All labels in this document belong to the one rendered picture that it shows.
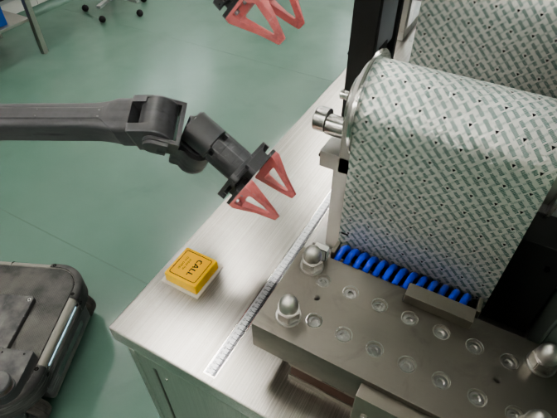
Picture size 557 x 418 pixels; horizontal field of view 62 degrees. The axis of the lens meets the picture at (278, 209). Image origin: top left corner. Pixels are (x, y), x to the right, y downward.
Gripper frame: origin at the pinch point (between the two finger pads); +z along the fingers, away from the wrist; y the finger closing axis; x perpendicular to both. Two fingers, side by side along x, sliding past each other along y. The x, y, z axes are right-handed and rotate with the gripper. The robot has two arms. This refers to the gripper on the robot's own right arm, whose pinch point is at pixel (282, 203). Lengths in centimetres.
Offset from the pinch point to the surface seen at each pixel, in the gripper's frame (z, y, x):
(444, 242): 19.5, 0.7, 17.8
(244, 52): -75, -223, -169
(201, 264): -3.3, 8.9, -17.7
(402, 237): 15.7, 0.7, 13.2
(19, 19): -203, -145, -215
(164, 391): 7.4, 25.7, -34.4
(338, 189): 5.8, -7.4, 3.8
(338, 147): 0.7, -8.8, 9.6
